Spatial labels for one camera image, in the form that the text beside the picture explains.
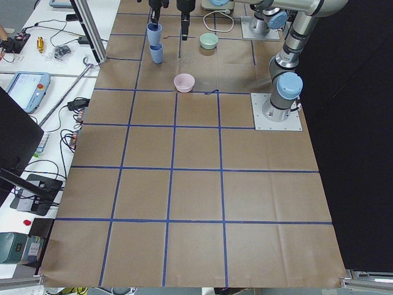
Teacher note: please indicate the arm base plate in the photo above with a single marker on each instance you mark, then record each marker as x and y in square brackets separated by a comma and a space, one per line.
[268, 118]
[254, 29]

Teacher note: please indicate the green power supply box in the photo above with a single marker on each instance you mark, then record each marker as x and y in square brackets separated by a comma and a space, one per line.
[19, 248]

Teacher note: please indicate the blue cup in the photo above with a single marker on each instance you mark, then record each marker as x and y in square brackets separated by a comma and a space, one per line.
[154, 33]
[156, 52]

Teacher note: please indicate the mint green bowl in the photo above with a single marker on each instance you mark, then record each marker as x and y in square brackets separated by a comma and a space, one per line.
[208, 41]

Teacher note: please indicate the metal rod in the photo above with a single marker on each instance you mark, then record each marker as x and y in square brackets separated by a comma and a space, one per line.
[57, 104]

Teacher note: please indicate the black monitor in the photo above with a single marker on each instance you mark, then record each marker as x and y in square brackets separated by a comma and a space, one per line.
[20, 136]

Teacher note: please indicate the aluminium frame post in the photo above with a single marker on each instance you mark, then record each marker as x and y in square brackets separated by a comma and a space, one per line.
[88, 25]

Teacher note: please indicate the black power adapter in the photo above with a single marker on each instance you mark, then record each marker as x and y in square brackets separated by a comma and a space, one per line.
[78, 103]

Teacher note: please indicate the pink bowl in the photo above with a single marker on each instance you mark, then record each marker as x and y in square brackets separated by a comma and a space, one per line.
[184, 82]

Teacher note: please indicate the yellow tool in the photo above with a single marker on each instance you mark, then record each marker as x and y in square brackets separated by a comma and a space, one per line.
[40, 45]

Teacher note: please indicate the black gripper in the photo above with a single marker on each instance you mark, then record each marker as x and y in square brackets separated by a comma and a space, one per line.
[185, 5]

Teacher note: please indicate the teach pendant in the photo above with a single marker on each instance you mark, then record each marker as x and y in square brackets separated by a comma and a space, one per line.
[27, 89]

